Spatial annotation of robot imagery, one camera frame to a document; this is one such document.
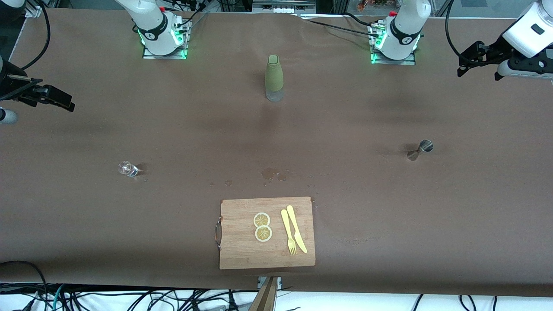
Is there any steel double jigger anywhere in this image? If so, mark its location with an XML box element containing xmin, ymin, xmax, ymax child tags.
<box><xmin>407</xmin><ymin>139</ymin><xmax>434</xmax><ymax>162</ymax></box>

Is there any clear glass measuring cup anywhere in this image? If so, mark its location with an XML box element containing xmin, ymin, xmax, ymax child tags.
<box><xmin>118</xmin><ymin>161</ymin><xmax>140</xmax><ymax>178</ymax></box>

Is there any orange background object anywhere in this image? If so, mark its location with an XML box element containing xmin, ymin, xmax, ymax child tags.
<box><xmin>358</xmin><ymin>0</ymin><xmax>391</xmax><ymax>12</ymax></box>

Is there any brown table cover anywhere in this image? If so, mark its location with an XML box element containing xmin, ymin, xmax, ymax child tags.
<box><xmin>0</xmin><ymin>8</ymin><xmax>553</xmax><ymax>298</ymax></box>

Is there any glass bottle with green sleeve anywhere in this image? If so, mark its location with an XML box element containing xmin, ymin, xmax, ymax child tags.
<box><xmin>264</xmin><ymin>54</ymin><xmax>285</xmax><ymax>103</ymax></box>

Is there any grey metal box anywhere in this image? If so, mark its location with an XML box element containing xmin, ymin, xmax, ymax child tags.
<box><xmin>253</xmin><ymin>0</ymin><xmax>317</xmax><ymax>14</ymax></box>

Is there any large liquid puddle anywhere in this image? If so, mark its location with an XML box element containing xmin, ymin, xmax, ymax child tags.
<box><xmin>261</xmin><ymin>168</ymin><xmax>288</xmax><ymax>182</ymax></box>

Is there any yellow plastic knife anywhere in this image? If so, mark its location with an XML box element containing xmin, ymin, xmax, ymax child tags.
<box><xmin>286</xmin><ymin>205</ymin><xmax>308</xmax><ymax>254</ymax></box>

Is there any yellow plastic fork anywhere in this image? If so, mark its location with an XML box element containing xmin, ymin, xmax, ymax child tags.
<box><xmin>281</xmin><ymin>209</ymin><xmax>298</xmax><ymax>256</ymax></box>

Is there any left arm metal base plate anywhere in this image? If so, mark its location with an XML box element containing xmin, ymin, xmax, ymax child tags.
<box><xmin>369</xmin><ymin>24</ymin><xmax>417</xmax><ymax>66</ymax></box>

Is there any short black table cable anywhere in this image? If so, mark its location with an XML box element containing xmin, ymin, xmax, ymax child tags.
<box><xmin>343</xmin><ymin>12</ymin><xmax>374</xmax><ymax>26</ymax></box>

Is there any long black table cable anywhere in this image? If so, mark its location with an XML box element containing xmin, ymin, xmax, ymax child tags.
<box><xmin>298</xmin><ymin>14</ymin><xmax>383</xmax><ymax>38</ymax></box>

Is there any black looped floor cable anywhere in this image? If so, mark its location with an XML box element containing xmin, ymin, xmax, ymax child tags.
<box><xmin>0</xmin><ymin>260</ymin><xmax>49</xmax><ymax>311</ymax></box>

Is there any teal cable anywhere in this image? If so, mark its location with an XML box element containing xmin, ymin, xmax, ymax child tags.
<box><xmin>41</xmin><ymin>285</ymin><xmax>65</xmax><ymax>311</ymax></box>

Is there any wooden cutting board with handle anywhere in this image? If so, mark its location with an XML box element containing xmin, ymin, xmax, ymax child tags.
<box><xmin>215</xmin><ymin>197</ymin><xmax>316</xmax><ymax>270</ymax></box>

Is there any metal stand bracket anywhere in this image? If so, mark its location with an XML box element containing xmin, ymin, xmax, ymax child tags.
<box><xmin>258</xmin><ymin>276</ymin><xmax>283</xmax><ymax>291</ymax></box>

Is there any camera stand post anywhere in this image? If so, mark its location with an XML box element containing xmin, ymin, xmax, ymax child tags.
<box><xmin>249</xmin><ymin>277</ymin><xmax>278</xmax><ymax>311</ymax></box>

